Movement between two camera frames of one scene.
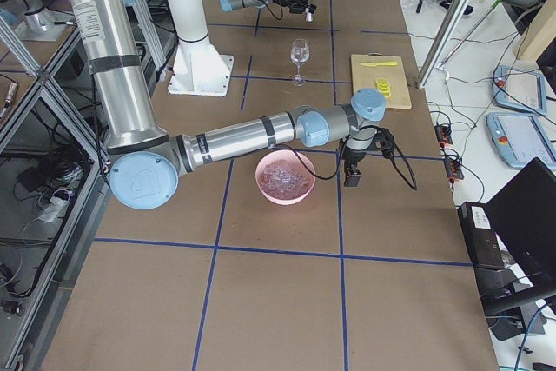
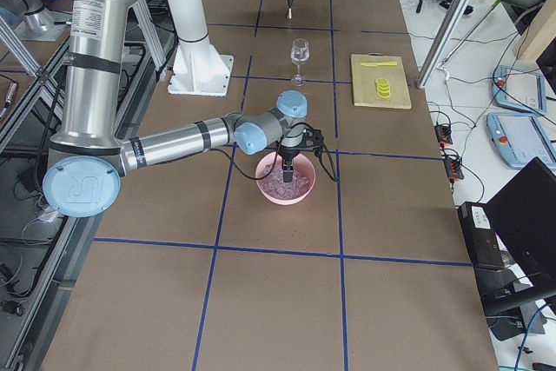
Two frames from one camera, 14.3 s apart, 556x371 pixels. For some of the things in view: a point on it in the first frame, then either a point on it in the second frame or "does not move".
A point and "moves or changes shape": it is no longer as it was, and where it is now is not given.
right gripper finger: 353,177 to 287,175
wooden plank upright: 535,39 does not move
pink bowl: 281,178 does not move
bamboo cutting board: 365,76 does not move
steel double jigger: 310,9 moves or changes shape
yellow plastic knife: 374,64 does not move
